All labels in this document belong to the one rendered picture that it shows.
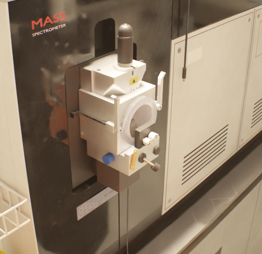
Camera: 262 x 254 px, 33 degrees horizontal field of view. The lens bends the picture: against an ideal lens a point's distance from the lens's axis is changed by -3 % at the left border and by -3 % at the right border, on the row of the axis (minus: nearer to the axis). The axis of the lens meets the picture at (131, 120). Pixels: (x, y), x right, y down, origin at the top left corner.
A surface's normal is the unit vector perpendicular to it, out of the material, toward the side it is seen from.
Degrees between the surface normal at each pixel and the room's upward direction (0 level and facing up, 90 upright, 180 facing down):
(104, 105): 90
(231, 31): 90
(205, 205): 0
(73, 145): 90
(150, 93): 90
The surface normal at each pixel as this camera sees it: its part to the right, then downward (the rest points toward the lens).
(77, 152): 0.76, 0.32
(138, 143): -0.65, 0.36
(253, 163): 0.01, -0.88
